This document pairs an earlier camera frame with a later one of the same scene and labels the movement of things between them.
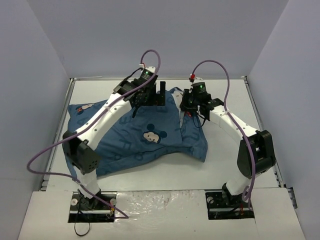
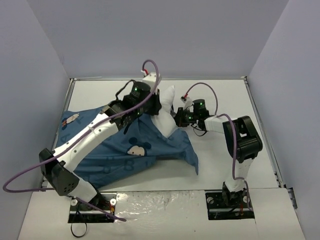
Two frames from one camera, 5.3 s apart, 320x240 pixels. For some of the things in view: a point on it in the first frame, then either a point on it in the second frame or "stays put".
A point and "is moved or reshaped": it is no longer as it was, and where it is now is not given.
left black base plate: x=83 y=210 stays put
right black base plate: x=220 y=206 stays put
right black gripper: x=185 y=101 -> x=179 y=117
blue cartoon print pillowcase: x=142 y=131 is moved or reshaped
